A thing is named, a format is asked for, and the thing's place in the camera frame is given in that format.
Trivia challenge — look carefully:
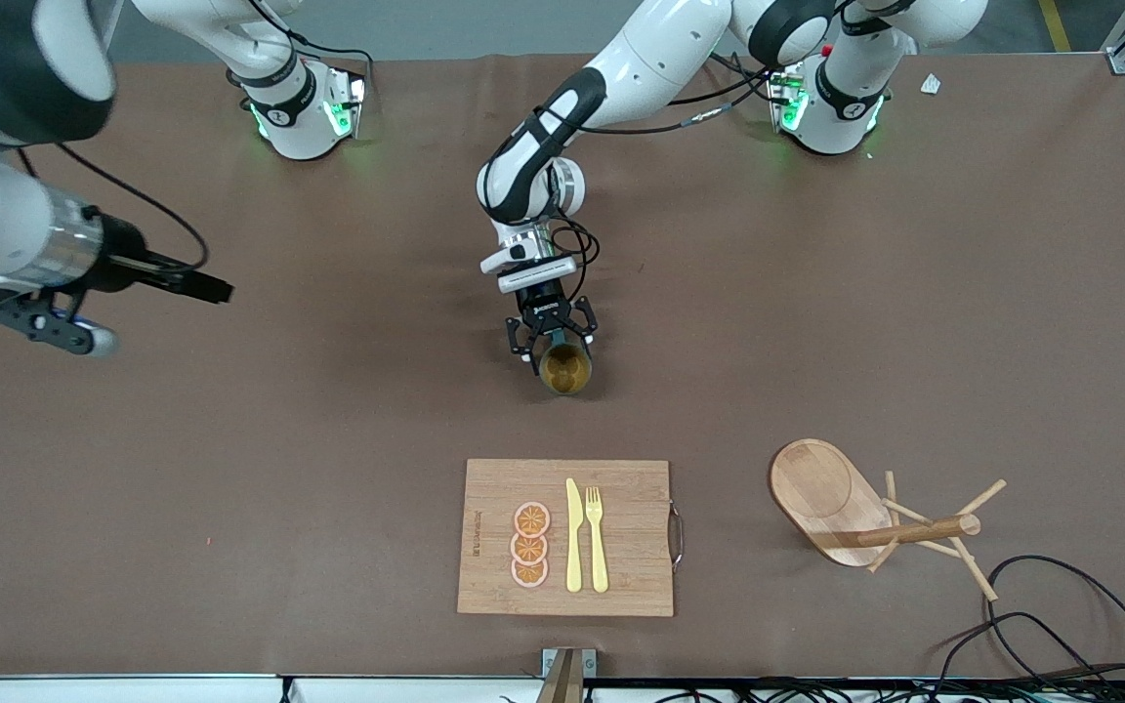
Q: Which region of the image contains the black cable along table edge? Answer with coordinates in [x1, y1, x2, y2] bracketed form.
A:
[611, 674, 1125, 703]

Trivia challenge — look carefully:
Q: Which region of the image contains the metal bracket with post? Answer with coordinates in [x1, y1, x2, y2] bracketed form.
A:
[535, 647, 598, 703]

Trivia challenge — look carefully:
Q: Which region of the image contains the black left base cable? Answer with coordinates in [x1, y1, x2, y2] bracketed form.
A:
[714, 54, 778, 101]

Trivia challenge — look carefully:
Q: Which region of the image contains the dark green ribbed cup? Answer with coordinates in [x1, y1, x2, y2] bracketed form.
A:
[537, 332, 594, 397]

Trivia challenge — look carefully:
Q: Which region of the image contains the white table edge strip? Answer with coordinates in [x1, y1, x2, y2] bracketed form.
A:
[0, 676, 539, 703]

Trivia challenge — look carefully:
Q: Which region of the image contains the yellow plastic knife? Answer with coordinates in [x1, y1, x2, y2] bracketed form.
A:
[565, 477, 584, 594]

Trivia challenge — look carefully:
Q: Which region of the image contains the black right base cable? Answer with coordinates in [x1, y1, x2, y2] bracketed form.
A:
[284, 41, 375, 74]

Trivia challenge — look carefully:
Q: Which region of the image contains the long black looped cable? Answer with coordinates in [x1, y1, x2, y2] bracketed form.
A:
[987, 555, 1125, 684]

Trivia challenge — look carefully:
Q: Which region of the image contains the wooden mug tree rack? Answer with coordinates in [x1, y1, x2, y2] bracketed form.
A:
[768, 438, 1008, 602]

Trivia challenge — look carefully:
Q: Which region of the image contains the black base cable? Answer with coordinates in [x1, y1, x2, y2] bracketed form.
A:
[284, 41, 375, 74]
[714, 54, 778, 101]

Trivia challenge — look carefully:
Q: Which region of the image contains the black cable on table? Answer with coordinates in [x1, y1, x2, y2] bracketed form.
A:
[929, 612, 1120, 684]

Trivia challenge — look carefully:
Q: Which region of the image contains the yellow plastic fork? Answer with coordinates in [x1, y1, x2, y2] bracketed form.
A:
[586, 486, 610, 595]

